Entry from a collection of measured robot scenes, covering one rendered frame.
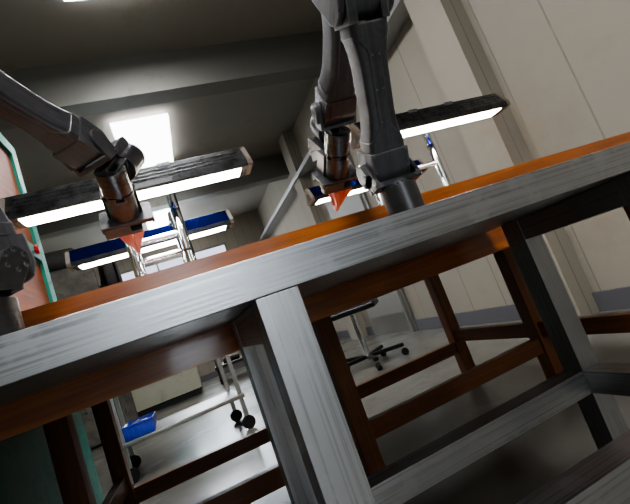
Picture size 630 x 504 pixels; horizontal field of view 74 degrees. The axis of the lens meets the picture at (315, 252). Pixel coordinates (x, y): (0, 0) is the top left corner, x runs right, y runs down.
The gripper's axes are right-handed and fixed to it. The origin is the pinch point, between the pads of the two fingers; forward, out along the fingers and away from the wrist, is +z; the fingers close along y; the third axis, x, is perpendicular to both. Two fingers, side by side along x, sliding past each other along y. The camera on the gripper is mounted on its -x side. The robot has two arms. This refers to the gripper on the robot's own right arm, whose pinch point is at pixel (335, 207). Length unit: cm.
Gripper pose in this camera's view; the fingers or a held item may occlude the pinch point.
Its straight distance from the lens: 103.1
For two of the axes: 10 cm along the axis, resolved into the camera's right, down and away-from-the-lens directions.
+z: 0.1, 7.7, 6.3
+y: -9.0, 2.9, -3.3
